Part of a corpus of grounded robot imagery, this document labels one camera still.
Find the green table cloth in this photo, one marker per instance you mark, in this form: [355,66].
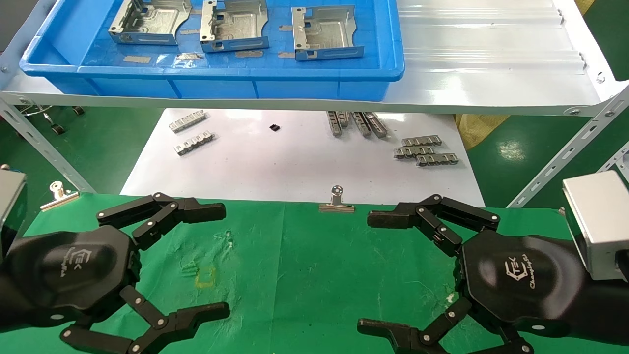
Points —
[304,275]

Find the silver binder clip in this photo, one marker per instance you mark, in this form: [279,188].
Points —
[59,200]
[336,208]

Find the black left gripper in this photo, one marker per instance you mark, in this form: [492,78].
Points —
[73,265]

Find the chair base with casters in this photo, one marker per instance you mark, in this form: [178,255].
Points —
[57,129]

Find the perforated steel shelf strut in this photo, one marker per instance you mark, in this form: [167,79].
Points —
[49,152]
[565,152]
[620,156]

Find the blue plastic tray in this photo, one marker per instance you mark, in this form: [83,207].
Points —
[221,87]

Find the sheet metal bracket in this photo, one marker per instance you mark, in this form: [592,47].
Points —
[147,24]
[327,32]
[236,27]

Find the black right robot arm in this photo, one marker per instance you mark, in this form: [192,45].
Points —
[607,314]

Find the yellow woven sack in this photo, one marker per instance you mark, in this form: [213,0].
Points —
[479,130]

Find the crumpled clear tape strip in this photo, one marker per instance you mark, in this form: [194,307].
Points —
[189,56]

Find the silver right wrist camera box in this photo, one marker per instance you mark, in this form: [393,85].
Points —
[599,221]

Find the white metal shelf board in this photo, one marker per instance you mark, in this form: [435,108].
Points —
[491,73]

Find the white paper sheet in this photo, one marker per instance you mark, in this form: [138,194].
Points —
[295,162]

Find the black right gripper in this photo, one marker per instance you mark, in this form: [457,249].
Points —
[521,280]

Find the grey slotted metal rail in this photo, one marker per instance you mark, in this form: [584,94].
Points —
[361,124]
[344,119]
[413,152]
[334,124]
[437,160]
[376,125]
[186,121]
[195,143]
[421,141]

